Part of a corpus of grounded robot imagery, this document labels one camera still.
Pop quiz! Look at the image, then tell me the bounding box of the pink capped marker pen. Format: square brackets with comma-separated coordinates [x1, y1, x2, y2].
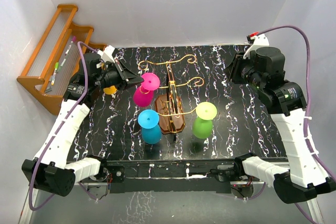
[65, 36, 76, 56]

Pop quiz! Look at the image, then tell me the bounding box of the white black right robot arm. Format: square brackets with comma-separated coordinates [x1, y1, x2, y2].
[228, 46, 335, 204]

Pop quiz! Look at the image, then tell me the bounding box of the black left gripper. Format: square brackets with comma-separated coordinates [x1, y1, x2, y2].
[94, 59, 144, 91]

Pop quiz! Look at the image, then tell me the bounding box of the green capped marker pen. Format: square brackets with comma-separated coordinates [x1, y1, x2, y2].
[51, 62, 59, 86]

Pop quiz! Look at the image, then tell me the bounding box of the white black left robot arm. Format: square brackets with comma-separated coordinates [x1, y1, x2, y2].
[22, 51, 144, 197]

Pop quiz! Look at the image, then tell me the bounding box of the wooden slatted shelf rack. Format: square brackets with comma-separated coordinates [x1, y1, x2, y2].
[17, 4, 106, 115]

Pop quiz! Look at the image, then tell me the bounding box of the magenta wine glass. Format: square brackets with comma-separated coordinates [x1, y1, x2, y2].
[133, 72, 160, 107]

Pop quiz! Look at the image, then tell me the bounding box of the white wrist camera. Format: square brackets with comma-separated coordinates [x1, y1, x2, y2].
[247, 32, 269, 50]
[97, 45, 115, 63]

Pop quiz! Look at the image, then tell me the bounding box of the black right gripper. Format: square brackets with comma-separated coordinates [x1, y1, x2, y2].
[224, 51, 265, 92]

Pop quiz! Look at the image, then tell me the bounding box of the green wine glass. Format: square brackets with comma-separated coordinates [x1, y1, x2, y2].
[192, 102, 217, 139]

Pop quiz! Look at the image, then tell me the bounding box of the gold wire wine glass rack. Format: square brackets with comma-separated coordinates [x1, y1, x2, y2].
[154, 54, 204, 142]

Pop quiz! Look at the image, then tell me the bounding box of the orange yellow wine glass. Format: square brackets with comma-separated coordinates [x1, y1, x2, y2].
[103, 86, 118, 95]

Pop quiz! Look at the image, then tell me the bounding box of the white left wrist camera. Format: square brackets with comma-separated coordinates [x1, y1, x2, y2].
[97, 45, 115, 63]

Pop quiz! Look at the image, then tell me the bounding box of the blue wine glass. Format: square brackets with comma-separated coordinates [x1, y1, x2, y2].
[138, 109, 162, 145]

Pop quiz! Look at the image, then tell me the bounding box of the aluminium frame rail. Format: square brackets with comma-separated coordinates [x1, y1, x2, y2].
[19, 177, 324, 223]

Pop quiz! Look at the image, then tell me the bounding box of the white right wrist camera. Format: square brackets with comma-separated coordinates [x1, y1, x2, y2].
[247, 32, 269, 50]

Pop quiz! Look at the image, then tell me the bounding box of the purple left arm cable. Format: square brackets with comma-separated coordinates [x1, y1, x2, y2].
[28, 41, 106, 211]

